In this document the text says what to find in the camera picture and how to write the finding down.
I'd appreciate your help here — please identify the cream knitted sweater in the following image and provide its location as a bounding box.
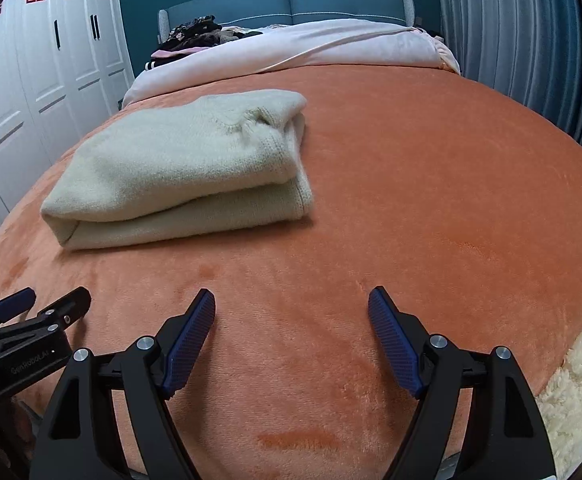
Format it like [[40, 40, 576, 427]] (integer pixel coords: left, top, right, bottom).
[[41, 89, 313, 250]]

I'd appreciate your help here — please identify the dark clothes pile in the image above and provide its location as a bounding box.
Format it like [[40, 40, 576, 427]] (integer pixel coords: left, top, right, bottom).
[[145, 15, 262, 70]]

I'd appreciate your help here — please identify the orange plush blanket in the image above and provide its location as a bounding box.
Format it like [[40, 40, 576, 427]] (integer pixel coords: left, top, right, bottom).
[[0, 65, 582, 479]]

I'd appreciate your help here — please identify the cream fluffy rug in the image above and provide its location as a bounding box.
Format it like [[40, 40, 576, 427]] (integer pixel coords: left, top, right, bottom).
[[536, 332, 582, 479]]

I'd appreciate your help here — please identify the white wardrobe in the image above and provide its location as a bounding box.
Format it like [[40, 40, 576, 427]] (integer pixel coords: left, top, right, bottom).
[[0, 0, 134, 225]]

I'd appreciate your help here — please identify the pale pink duvet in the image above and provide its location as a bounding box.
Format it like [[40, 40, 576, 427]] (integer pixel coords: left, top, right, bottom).
[[122, 18, 461, 106]]

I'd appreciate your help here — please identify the blue grey curtain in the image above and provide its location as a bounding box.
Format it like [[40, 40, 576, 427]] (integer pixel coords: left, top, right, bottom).
[[440, 0, 582, 146]]

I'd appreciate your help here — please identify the blue upholstered headboard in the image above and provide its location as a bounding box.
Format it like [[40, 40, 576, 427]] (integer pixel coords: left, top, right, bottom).
[[157, 0, 416, 42]]

